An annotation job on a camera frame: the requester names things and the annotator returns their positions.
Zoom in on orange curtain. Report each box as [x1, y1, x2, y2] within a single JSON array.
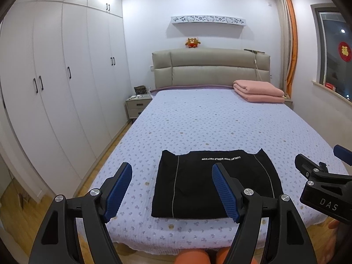
[[283, 0, 299, 97]]

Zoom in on white charging cable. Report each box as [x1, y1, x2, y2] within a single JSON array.
[[254, 52, 271, 83]]

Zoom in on red round window decoration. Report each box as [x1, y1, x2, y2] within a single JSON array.
[[338, 42, 351, 61]]

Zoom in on person's left leg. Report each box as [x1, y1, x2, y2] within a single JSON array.
[[175, 249, 213, 264]]

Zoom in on person's leg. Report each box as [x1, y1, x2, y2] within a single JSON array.
[[215, 246, 257, 264], [175, 249, 213, 264]]

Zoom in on white wardrobe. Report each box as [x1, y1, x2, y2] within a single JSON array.
[[0, 0, 131, 196]]

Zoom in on window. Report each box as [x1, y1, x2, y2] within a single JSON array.
[[311, 2, 352, 102]]

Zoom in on person's right leg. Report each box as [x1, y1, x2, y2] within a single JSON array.
[[215, 246, 257, 264]]

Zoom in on beige padded headboard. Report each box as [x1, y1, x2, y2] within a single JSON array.
[[152, 48, 271, 90]]

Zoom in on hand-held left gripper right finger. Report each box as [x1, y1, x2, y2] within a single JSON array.
[[211, 162, 322, 264]]

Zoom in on white printed wall shelf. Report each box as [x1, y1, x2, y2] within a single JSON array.
[[171, 15, 246, 29]]

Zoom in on lilac dotted bedspread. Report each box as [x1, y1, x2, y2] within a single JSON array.
[[89, 88, 347, 254]]

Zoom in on beige curtain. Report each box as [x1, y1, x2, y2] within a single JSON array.
[[273, 0, 289, 91]]

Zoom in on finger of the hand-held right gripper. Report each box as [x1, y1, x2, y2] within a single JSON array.
[[333, 144, 352, 167], [294, 153, 328, 182]]

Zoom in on pink folded blanket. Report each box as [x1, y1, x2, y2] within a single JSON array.
[[233, 80, 285, 105]]

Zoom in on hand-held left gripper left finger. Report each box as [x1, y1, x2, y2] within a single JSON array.
[[28, 162, 134, 264]]

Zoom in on black jacket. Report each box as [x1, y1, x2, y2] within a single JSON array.
[[151, 148, 284, 220]]

